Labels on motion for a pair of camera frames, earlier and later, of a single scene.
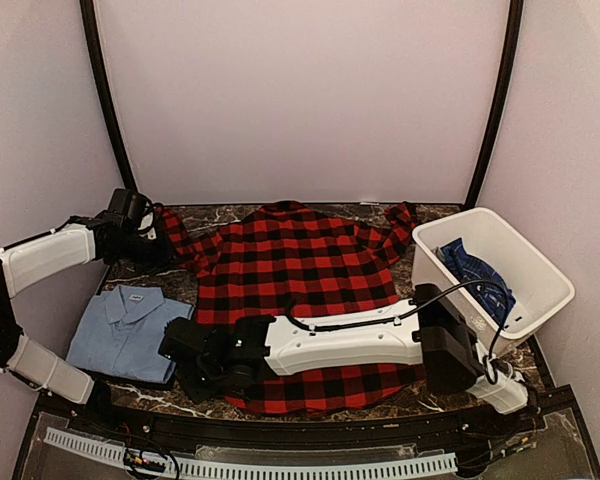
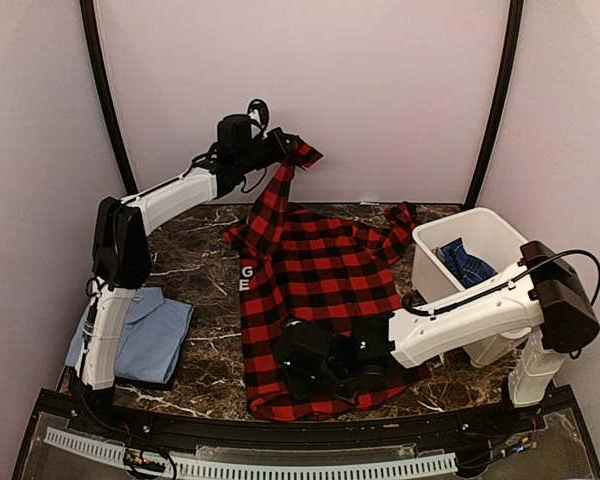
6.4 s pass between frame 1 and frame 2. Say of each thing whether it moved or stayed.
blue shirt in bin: stayed
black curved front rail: stayed
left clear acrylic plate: stayed
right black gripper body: moved
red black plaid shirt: moved
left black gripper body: moved
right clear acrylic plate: stayed
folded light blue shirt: stayed
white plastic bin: stayed
